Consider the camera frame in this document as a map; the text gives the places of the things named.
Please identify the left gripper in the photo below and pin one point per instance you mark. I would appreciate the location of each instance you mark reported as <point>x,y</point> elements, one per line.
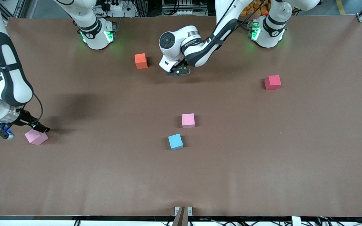
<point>182,63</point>

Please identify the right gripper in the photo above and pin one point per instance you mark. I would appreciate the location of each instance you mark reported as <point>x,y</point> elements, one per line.
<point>27,119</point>

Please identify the pink foam cube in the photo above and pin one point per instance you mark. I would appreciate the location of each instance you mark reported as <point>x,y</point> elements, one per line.
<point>188,120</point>
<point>35,138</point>

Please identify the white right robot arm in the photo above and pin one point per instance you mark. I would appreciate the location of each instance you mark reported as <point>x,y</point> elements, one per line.
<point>8,81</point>

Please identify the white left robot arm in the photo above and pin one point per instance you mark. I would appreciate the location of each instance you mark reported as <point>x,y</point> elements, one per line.
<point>174,42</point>

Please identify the orange foam cube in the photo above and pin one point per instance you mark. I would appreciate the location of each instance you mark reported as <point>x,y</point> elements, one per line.
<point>141,61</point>

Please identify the metal equipment rack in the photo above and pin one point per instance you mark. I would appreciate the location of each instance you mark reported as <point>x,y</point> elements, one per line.
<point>184,8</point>

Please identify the blue foam cube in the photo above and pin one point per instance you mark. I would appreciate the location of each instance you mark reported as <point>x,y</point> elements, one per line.
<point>175,141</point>

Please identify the brown paper table cover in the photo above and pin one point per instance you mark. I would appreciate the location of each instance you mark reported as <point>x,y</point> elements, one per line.
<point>74,175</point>

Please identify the white power strip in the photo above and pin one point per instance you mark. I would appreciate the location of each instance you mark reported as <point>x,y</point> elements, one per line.
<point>116,7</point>

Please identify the red foam cube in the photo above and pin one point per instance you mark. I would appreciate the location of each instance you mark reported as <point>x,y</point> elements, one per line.
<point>272,82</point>

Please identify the orange snack bag pile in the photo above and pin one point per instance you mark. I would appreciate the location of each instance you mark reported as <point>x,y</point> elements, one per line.
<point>258,8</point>

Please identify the white label tag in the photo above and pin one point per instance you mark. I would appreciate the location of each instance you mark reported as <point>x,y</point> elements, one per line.
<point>296,221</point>

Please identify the small metal bracket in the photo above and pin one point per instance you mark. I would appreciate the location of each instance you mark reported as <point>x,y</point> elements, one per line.
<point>176,211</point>

